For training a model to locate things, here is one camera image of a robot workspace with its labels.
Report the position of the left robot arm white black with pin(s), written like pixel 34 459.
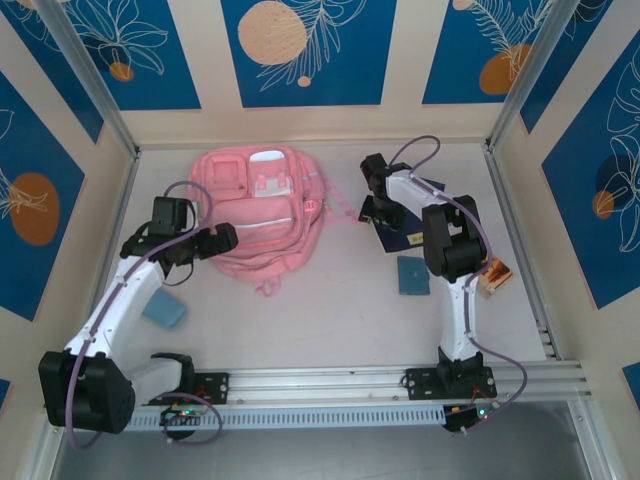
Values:
pixel 125 300

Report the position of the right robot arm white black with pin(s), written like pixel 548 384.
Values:
pixel 450 240

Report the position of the dark blue book round emblem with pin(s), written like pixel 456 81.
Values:
pixel 400 240

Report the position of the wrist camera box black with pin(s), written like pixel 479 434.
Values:
pixel 169 215
pixel 374 167

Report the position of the light blue pencil case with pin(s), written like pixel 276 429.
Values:
pixel 165 310

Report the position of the aluminium side rail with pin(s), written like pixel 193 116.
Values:
pixel 510 225
pixel 117 215

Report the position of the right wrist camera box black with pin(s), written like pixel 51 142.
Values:
pixel 374 167

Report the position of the pink backpack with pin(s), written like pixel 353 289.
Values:
pixel 260 220

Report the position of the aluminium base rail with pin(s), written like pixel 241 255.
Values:
pixel 320 382

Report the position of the aluminium frame post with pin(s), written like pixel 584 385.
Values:
pixel 87 75
pixel 537 75

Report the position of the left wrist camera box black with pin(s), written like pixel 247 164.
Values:
pixel 169 215

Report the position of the small orange white box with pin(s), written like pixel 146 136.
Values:
pixel 497 277

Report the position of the teal notebook with button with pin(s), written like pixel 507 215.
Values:
pixel 414 276

